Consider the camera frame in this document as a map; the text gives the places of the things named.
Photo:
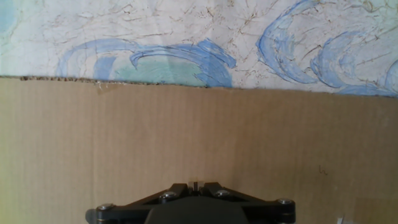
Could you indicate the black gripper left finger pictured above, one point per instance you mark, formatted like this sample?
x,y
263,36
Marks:
x,y
140,202

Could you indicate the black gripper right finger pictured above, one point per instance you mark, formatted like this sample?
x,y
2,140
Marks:
x,y
258,205

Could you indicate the brown cardboard sheet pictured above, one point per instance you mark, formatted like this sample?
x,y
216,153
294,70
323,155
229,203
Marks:
x,y
280,140

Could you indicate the painted landscape print cloth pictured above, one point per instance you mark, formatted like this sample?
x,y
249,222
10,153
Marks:
x,y
186,31

